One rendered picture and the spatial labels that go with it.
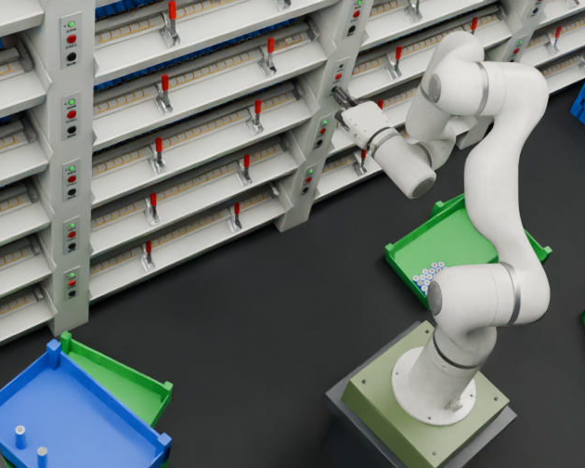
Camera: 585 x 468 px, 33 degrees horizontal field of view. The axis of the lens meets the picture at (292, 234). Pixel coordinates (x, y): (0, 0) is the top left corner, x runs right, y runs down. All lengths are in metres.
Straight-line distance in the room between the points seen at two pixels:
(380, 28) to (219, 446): 1.07
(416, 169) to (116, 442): 0.90
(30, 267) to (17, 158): 0.38
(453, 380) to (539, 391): 0.71
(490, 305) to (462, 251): 1.00
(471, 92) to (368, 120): 0.54
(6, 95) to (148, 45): 0.30
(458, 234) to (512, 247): 0.98
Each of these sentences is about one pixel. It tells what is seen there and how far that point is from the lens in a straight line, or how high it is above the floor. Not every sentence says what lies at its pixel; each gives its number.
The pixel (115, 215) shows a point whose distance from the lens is 2.41.
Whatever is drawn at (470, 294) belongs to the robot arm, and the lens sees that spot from 1.85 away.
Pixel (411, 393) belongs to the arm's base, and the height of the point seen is 0.38.
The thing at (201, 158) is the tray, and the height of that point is 0.48.
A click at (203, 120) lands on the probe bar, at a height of 0.53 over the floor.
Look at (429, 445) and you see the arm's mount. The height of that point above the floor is 0.36.
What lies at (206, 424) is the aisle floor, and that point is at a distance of 2.48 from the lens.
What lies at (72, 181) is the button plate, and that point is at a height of 0.59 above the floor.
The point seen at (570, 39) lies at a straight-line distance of 3.27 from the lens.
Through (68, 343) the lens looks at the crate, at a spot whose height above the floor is 0.06.
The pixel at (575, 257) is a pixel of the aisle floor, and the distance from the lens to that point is 3.08.
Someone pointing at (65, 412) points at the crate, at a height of 0.48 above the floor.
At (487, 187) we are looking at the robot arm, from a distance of 1.87.
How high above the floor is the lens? 2.22
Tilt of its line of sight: 52 degrees down
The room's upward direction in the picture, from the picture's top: 16 degrees clockwise
